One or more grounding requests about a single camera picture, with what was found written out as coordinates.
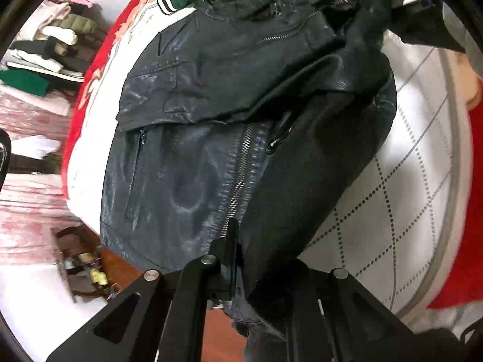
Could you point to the white quilted dotted blanket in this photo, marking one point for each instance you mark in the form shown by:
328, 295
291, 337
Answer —
400, 181

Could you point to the green folded cloth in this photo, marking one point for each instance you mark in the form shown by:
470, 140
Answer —
24, 81

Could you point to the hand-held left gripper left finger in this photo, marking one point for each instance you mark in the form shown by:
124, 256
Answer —
223, 249

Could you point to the low wooden table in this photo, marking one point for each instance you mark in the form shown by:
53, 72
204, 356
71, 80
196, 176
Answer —
85, 267

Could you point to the pile of folded clothes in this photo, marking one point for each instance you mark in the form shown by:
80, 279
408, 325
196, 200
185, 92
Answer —
56, 45

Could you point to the red and white printed blanket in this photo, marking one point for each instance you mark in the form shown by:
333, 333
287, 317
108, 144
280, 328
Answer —
94, 83

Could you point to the black leather jacket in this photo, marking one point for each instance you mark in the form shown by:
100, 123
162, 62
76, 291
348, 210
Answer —
211, 94

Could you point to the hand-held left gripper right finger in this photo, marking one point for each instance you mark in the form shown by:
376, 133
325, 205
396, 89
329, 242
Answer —
307, 303

